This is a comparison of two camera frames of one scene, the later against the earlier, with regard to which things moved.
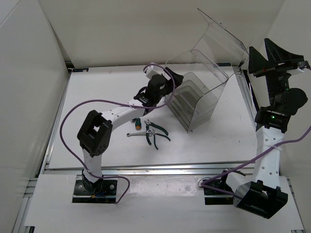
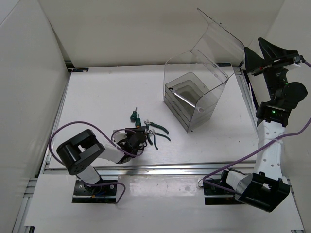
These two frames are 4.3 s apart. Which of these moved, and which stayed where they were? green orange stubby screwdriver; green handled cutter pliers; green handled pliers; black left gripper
Moved: black left gripper
Stayed: green handled cutter pliers; green orange stubby screwdriver; green handled pliers
